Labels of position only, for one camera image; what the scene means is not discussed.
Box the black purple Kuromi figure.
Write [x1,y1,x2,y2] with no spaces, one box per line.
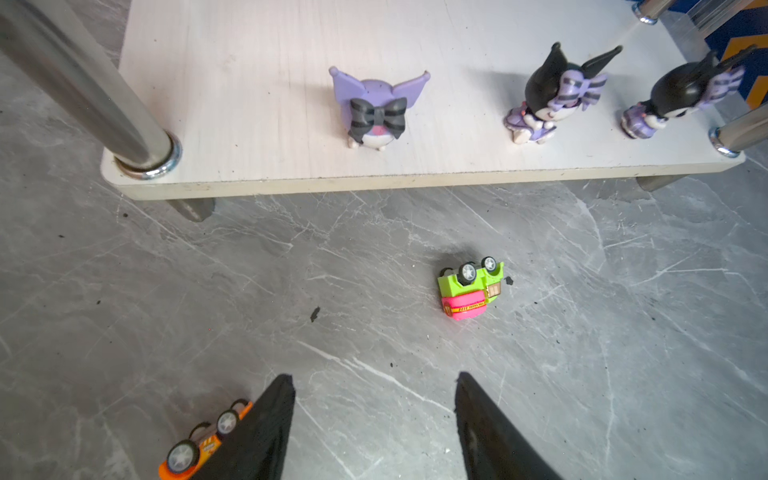
[620,44,758,140]

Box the small purple figure toy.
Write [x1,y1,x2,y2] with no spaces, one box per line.
[329,66,431,151]

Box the white two-tier shelf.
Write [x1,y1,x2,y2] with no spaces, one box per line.
[1,1,767,219]

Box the orange toy car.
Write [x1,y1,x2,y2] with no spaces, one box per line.
[158,399,253,479]

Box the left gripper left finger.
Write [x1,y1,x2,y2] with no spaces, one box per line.
[192,374,296,480]

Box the green pink toy car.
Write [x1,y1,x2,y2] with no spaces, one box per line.
[437,256,504,321]

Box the purple black figure toy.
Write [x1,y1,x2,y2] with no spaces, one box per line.
[504,42,623,145]

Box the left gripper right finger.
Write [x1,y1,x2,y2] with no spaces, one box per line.
[455,371,560,480]

